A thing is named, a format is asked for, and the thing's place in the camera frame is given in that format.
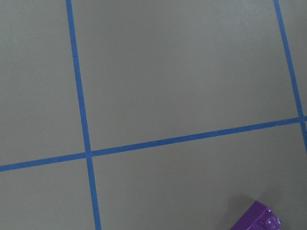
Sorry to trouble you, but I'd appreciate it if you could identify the purple sloped block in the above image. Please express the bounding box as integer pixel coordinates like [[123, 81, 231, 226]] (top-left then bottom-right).
[[230, 201, 282, 230]]

